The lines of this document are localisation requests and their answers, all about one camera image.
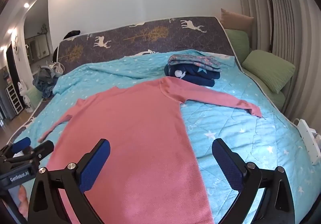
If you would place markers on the large green pillow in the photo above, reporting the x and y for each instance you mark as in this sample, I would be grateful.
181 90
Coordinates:
270 68

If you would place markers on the small green pillow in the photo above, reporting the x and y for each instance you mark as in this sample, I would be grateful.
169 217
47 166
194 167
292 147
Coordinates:
238 43

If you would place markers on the beige curtain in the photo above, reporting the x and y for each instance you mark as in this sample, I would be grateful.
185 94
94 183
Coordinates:
296 25

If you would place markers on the white rack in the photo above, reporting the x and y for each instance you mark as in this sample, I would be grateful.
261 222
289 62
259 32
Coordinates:
13 101

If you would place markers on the beige pillow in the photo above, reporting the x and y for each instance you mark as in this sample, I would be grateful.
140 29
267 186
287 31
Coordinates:
237 19

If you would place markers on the white cat figure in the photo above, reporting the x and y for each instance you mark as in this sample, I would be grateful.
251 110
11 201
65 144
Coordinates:
23 93

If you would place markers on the pile of blue grey clothes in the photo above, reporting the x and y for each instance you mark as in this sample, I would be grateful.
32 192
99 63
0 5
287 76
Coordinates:
45 83

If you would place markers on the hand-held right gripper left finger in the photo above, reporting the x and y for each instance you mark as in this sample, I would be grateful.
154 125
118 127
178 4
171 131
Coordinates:
96 163

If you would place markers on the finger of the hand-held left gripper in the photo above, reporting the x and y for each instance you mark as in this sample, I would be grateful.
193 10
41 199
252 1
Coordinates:
44 150
21 145

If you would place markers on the folded navy star garment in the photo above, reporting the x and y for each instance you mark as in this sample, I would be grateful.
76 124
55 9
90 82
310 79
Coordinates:
195 77

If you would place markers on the person's left hand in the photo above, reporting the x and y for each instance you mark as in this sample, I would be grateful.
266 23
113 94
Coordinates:
23 197

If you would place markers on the light blue star quilt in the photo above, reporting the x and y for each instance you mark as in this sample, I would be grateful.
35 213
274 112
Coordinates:
225 118

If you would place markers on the white trimmed grey garment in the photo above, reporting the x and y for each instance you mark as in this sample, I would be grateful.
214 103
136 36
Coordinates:
56 68

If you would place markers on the white power strip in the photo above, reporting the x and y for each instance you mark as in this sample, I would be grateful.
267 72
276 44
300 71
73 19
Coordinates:
307 138

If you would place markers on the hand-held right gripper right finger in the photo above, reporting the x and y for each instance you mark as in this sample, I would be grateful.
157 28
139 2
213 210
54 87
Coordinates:
227 163

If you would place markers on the pink long-sleeve sweater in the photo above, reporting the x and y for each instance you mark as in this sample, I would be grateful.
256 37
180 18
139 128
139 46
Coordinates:
130 126

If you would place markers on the green bed cushion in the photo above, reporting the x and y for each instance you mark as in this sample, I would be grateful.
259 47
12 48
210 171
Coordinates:
270 98

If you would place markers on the folded floral garment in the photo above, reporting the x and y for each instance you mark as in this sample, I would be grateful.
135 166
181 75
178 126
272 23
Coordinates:
198 60

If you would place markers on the green floor cushion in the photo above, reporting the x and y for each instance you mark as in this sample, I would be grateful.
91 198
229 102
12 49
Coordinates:
33 96

